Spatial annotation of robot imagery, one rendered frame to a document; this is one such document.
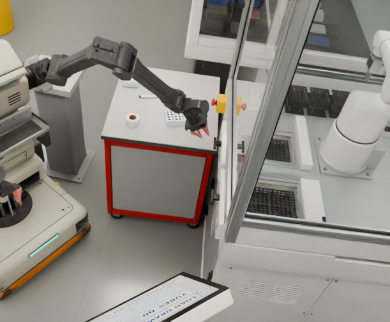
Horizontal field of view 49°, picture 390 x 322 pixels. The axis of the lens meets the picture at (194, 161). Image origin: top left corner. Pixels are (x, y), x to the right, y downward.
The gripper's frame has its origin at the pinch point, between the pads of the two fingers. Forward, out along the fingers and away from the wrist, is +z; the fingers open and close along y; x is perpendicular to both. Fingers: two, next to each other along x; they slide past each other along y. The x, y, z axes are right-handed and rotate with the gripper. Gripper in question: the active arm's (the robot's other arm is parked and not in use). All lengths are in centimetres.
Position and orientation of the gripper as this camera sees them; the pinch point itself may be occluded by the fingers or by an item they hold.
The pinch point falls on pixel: (204, 135)
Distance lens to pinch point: 190.2
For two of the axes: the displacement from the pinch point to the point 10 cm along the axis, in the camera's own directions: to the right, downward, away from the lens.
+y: 8.9, -2.8, -3.6
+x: 0.6, -7.2, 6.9
